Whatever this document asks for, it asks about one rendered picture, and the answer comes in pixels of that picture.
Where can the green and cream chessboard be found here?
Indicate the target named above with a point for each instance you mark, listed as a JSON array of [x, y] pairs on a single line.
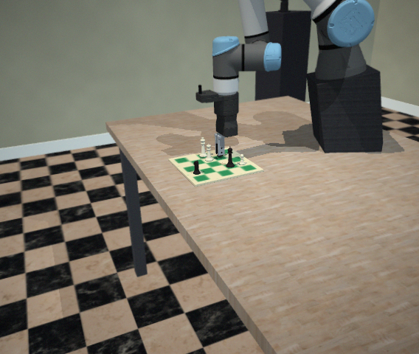
[[213, 171]]

